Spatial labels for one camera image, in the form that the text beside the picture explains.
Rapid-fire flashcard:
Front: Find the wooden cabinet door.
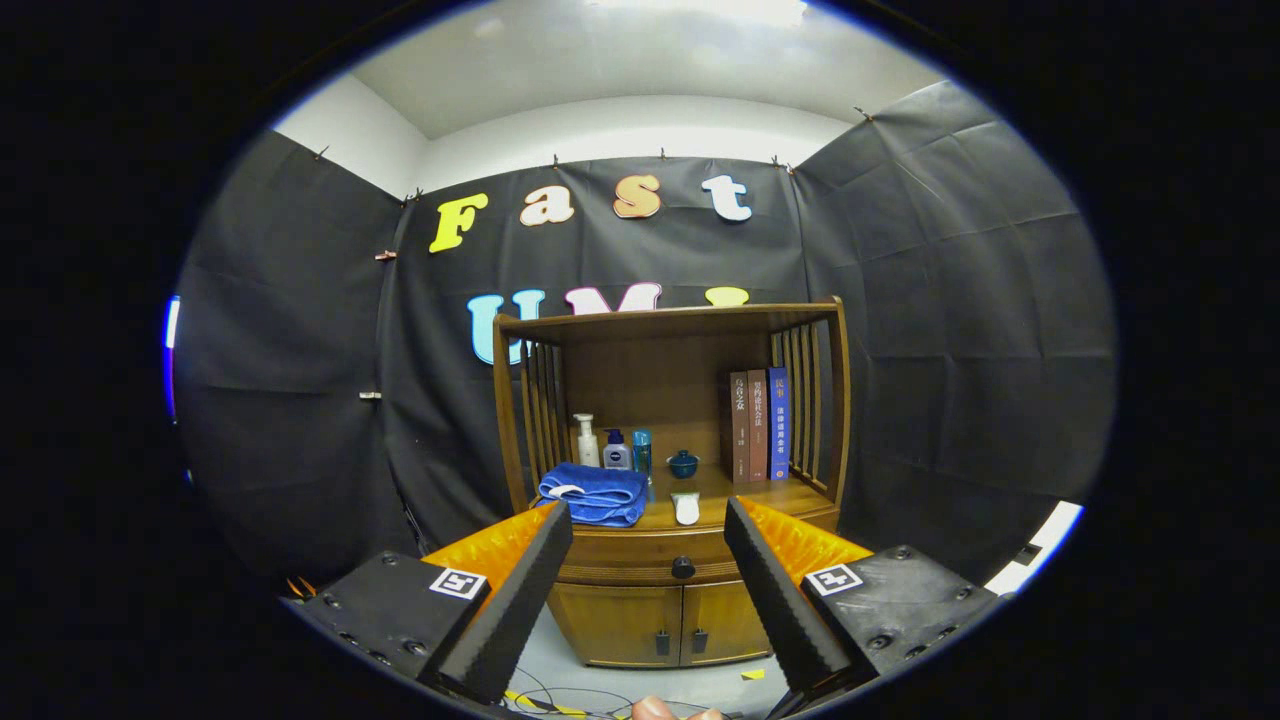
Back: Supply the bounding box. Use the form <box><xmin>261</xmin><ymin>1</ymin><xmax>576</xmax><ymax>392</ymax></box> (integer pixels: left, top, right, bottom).
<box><xmin>548</xmin><ymin>583</ymin><xmax>685</xmax><ymax>668</ymax></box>
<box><xmin>680</xmin><ymin>583</ymin><xmax>773</xmax><ymax>664</ymax></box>

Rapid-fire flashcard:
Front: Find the blue folded towel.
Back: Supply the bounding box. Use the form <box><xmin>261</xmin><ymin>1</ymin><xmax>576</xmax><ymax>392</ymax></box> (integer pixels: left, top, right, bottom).
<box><xmin>538</xmin><ymin>462</ymin><xmax>649</xmax><ymax>528</ymax></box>

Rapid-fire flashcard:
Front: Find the monitor screen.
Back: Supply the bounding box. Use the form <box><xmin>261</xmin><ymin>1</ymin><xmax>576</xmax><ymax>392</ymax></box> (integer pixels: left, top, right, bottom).
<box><xmin>163</xmin><ymin>297</ymin><xmax>183</xmax><ymax>421</ymax></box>

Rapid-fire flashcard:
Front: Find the blue book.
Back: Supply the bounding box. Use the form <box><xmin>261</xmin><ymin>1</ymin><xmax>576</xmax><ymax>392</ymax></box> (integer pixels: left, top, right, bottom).
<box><xmin>767</xmin><ymin>367</ymin><xmax>791</xmax><ymax>481</ymax></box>

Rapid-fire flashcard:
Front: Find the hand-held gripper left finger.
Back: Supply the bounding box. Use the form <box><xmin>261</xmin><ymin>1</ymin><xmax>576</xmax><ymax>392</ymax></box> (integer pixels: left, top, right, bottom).
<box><xmin>285</xmin><ymin>500</ymin><xmax>575</xmax><ymax>706</ymax></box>

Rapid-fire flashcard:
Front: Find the light brown book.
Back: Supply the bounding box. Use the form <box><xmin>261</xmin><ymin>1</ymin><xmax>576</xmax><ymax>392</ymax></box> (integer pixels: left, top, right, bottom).
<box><xmin>747</xmin><ymin>370</ymin><xmax>771</xmax><ymax>482</ymax></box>

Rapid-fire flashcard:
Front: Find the dark brown book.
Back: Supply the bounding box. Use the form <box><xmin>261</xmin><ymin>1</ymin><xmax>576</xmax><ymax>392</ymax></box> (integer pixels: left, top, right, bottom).
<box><xmin>730</xmin><ymin>372</ymin><xmax>752</xmax><ymax>484</ymax></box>

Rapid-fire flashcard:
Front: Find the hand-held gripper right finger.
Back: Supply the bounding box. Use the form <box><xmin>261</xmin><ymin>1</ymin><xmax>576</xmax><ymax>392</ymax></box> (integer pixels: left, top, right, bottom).
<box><xmin>723</xmin><ymin>496</ymin><xmax>1001</xmax><ymax>704</ymax></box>

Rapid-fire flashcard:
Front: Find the black backdrop cloth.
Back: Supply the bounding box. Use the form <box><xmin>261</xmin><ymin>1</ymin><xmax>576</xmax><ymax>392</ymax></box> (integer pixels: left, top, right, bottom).
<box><xmin>175</xmin><ymin>80</ymin><xmax>1118</xmax><ymax>591</ymax></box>

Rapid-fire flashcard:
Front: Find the wooden cabinet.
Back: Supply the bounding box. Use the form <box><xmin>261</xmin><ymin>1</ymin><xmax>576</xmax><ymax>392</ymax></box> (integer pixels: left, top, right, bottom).
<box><xmin>492</xmin><ymin>297</ymin><xmax>852</xmax><ymax>669</ymax></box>

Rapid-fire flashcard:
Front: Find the wooden countertop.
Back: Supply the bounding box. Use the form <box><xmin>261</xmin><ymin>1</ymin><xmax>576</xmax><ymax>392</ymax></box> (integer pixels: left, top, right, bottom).
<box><xmin>535</xmin><ymin>462</ymin><xmax>839</xmax><ymax>534</ymax></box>

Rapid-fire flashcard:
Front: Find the wooden drawer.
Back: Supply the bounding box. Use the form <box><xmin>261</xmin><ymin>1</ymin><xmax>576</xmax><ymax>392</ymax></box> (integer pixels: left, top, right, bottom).
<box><xmin>553</xmin><ymin>527</ymin><xmax>746</xmax><ymax>588</ymax></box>

